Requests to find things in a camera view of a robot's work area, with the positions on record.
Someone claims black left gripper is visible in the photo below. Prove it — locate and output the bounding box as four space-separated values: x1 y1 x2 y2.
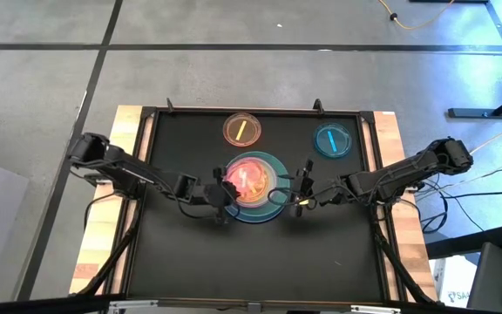
198 165 241 226

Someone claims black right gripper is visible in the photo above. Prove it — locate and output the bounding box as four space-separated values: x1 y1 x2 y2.
290 159 322 218

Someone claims pink translucent plastic plate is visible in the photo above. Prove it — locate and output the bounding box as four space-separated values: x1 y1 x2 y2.
226 160 264 198

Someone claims pink bowl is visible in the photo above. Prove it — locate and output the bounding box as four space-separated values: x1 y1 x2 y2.
226 158 275 208

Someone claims large teal plastic plate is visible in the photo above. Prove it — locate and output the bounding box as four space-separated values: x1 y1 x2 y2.
223 150 292 225

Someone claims small blue plate blue stripe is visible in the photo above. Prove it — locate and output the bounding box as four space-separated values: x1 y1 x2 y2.
312 122 353 159

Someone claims small orange plate yellow stripe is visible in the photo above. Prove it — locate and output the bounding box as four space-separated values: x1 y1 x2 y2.
222 112 262 147

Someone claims black table mat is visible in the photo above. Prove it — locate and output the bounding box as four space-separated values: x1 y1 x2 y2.
127 110 385 303

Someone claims white cardboard box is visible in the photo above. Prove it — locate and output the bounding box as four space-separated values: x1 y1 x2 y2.
432 256 479 307

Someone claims grey chair back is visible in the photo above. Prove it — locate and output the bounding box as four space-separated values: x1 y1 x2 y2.
465 242 502 313

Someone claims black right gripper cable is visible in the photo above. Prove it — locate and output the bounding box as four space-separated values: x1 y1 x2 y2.
267 174 299 208

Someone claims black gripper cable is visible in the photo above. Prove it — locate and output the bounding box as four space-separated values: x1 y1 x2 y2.
267 174 299 208
173 195 220 221

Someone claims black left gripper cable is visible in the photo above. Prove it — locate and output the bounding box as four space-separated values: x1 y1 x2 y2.
173 195 220 221

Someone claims black left arm base cable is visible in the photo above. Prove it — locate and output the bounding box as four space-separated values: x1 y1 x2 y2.
83 189 119 230

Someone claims black floor cable bundle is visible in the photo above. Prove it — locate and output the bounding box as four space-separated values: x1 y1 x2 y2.
414 161 502 235

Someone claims yellow floor cable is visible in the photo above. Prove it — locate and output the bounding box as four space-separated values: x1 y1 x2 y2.
376 0 456 31

